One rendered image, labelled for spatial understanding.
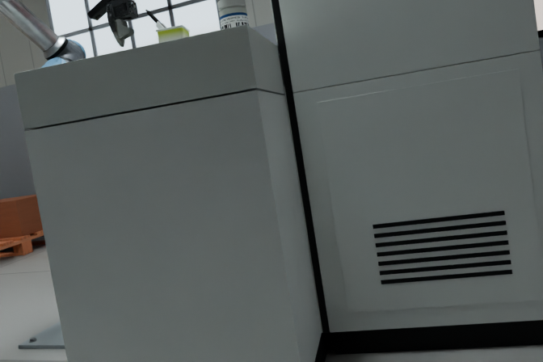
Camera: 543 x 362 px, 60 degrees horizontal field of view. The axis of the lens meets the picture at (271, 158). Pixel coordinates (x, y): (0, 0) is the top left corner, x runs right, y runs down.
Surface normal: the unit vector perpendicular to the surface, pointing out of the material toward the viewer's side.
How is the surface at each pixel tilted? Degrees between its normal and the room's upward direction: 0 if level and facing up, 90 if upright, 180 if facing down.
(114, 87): 90
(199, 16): 90
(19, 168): 90
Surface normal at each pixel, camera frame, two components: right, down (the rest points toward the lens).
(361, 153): -0.21, 0.09
